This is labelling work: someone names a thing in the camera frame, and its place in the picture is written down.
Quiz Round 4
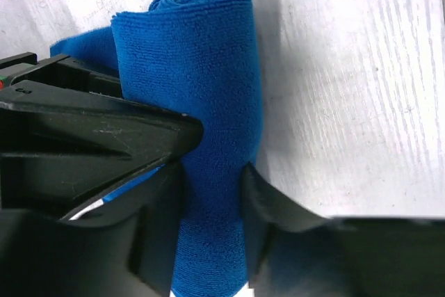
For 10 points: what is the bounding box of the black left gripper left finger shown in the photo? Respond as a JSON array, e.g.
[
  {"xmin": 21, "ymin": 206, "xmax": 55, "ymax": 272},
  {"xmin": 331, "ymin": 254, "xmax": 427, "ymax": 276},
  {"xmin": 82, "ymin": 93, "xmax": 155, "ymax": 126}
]
[{"xmin": 1, "ymin": 162, "xmax": 184, "ymax": 296}]

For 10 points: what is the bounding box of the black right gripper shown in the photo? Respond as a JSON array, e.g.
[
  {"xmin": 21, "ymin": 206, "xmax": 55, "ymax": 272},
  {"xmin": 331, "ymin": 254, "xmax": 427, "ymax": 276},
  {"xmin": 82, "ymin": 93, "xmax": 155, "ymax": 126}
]
[{"xmin": 1, "ymin": 52, "xmax": 203, "ymax": 218}]

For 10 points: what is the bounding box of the blue towel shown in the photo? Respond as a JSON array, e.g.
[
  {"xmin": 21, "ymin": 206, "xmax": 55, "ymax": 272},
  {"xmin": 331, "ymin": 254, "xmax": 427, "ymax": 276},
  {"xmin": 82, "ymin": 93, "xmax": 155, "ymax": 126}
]
[{"xmin": 50, "ymin": 0, "xmax": 263, "ymax": 296}]

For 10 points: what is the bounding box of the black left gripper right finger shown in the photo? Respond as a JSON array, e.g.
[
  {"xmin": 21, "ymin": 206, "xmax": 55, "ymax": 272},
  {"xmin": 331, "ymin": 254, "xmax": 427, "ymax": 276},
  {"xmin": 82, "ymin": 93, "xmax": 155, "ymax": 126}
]
[{"xmin": 241, "ymin": 165, "xmax": 444, "ymax": 296}]

